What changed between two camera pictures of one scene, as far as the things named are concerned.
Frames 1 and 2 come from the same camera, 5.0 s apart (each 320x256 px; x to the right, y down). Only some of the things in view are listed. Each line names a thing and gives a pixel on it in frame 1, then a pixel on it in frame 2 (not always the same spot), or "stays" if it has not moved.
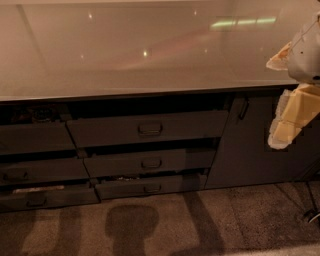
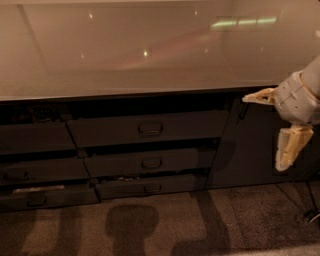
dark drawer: x=43 y=170 stays
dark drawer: x=189 y=181 stays
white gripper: x=307 y=56 to x=294 y=99
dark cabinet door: x=243 y=155 stays
